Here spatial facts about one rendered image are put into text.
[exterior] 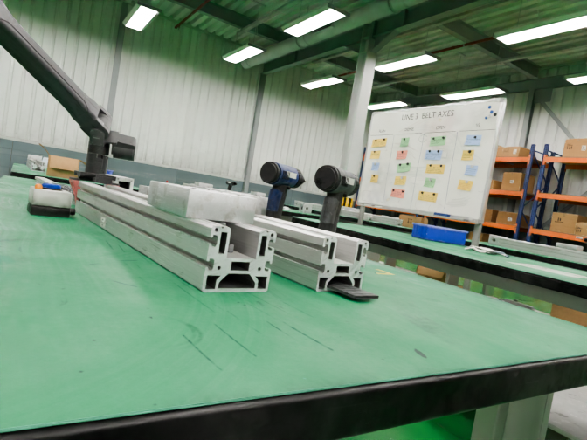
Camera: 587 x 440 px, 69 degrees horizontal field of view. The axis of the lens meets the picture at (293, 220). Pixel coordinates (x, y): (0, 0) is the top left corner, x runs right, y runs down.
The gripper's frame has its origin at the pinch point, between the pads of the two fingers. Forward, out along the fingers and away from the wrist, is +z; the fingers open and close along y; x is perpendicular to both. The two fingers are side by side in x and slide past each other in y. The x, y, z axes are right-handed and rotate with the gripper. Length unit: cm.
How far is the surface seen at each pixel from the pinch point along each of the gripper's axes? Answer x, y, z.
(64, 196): -21.5, -10.8, -3.1
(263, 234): -85, 3, -6
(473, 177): 57, 294, -48
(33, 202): -21.6, -16.8, -1.0
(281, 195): -41, 37, -11
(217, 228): -86, -4, -6
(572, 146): 253, 989, -206
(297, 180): -41, 42, -16
